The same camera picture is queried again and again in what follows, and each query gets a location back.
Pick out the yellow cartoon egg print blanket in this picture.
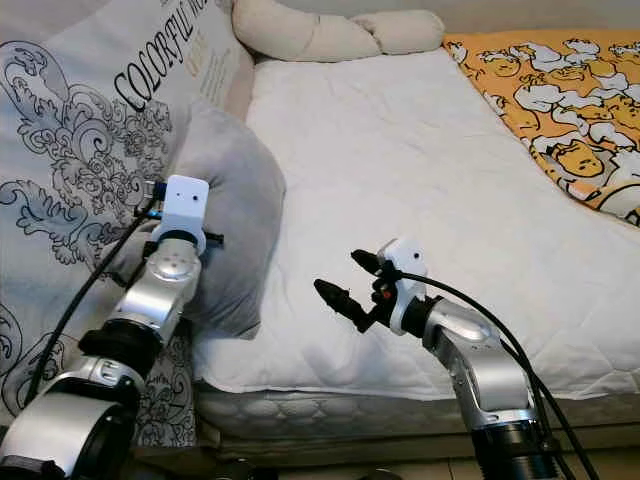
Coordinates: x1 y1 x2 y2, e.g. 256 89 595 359
443 30 640 226

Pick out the white quilted mattress pad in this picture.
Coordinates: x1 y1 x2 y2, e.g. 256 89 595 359
192 48 640 403

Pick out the beige quilted mattress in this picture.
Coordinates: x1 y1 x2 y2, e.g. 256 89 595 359
195 385 640 446

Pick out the short beige pillow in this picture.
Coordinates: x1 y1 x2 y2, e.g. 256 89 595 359
350 9 447 56

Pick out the long beige bolster pillow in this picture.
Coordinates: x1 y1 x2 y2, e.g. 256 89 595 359
230 0 383 64

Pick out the white pillow grey ornament print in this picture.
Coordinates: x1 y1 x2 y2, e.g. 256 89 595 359
0 0 256 451

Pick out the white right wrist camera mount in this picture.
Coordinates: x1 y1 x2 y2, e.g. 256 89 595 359
378 237 429 336

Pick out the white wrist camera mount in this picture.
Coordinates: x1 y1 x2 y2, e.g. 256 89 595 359
378 237 429 336
155 174 211 241

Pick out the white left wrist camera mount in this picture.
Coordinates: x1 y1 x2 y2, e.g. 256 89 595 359
155 174 211 241

